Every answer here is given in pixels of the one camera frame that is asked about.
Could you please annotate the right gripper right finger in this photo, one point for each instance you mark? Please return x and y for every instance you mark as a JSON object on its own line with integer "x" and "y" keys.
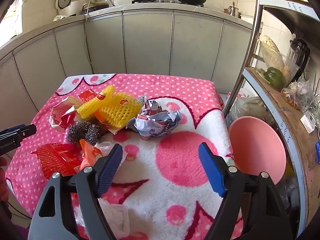
{"x": 266, "y": 218}

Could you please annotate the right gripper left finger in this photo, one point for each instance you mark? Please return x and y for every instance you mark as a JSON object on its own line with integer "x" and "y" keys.
{"x": 54, "y": 216}

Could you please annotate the red plastic snack wrapper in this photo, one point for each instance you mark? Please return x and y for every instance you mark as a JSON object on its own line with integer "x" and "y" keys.
{"x": 58, "y": 157}

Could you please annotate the red white paper cup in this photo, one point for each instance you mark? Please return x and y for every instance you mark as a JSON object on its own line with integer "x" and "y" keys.
{"x": 64, "y": 114}

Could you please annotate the white printed paper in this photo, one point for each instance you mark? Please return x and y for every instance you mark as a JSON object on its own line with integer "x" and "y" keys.
{"x": 153, "y": 121}

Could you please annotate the red cigarette box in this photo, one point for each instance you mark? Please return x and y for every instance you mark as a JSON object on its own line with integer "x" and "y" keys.
{"x": 90, "y": 94}

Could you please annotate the silver glitter scouring cloth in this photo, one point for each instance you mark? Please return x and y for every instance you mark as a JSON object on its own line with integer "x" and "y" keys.
{"x": 142, "y": 99}

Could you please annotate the grey kitchen cabinet counter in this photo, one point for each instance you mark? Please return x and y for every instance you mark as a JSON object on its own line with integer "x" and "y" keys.
{"x": 149, "y": 38}

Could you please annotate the person's left hand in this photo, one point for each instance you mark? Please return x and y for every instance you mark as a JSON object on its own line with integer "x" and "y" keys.
{"x": 4, "y": 193}

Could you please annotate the orange plastic wrapper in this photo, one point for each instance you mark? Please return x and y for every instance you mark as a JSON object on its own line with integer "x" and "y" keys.
{"x": 90, "y": 154}

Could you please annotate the clear plastic bag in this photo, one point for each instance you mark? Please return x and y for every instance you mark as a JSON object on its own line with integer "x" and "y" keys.
{"x": 117, "y": 216}

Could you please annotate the pink plastic basin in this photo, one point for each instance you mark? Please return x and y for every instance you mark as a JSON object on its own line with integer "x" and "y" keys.
{"x": 257, "y": 148}

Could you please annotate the steel wool scrubber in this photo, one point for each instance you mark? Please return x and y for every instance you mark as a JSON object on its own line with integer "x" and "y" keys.
{"x": 90, "y": 131}

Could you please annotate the pink polka dot blanket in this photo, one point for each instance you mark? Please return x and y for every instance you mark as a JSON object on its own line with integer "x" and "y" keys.
{"x": 161, "y": 181}

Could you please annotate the yellow foam fruit net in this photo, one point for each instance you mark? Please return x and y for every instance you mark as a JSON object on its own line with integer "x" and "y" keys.
{"x": 115, "y": 110}

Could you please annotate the white plastic sack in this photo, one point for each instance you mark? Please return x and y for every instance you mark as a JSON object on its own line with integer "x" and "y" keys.
{"x": 246, "y": 104}

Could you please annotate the clear bag of vegetables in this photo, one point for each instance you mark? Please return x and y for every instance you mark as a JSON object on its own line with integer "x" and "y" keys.
{"x": 300, "y": 96}

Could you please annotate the green bell pepper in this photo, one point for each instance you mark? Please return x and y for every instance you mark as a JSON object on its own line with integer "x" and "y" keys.
{"x": 275, "y": 78}

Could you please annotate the white rice cooker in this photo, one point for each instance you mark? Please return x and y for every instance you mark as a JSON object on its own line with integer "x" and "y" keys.
{"x": 69, "y": 7}

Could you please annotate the black induction cooker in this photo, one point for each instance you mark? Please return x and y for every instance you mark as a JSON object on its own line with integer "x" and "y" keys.
{"x": 91, "y": 7}

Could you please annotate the black blender jug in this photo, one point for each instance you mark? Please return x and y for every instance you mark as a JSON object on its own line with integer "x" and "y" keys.
{"x": 296, "y": 61}

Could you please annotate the steel kettle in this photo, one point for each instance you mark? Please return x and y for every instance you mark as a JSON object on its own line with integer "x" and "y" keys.
{"x": 233, "y": 10}

